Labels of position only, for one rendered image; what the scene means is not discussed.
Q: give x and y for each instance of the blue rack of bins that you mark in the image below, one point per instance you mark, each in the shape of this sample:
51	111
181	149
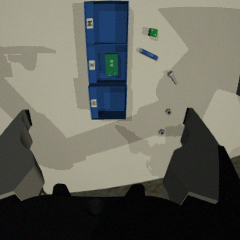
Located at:
109	21

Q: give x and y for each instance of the green die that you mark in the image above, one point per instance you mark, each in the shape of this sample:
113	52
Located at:
152	32

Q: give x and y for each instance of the blue battery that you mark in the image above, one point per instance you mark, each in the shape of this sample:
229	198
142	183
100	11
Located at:
149	54

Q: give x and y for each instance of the grey hex nut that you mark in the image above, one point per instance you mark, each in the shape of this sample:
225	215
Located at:
168	111
161	132

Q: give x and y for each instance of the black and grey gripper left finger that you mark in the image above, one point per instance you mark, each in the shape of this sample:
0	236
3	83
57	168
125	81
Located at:
20	175

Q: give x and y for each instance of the green 9v battery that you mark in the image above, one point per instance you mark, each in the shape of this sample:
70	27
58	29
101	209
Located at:
111	61

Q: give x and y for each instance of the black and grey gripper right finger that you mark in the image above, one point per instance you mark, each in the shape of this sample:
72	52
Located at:
201	177

